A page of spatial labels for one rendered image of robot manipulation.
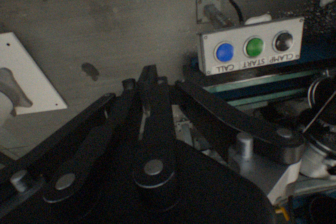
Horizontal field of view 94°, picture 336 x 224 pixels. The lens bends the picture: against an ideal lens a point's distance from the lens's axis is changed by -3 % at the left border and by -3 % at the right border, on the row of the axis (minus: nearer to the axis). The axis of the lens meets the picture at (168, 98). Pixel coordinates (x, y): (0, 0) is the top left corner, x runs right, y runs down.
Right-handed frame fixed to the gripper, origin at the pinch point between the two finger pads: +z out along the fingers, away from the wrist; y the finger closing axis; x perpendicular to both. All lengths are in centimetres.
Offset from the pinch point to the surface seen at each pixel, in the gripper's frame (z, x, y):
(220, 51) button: 9.5, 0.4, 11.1
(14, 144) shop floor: 166, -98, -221
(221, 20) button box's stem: 23.6, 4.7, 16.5
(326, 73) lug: 28, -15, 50
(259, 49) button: 9.5, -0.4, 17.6
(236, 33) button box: 10.3, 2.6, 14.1
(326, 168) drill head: 23, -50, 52
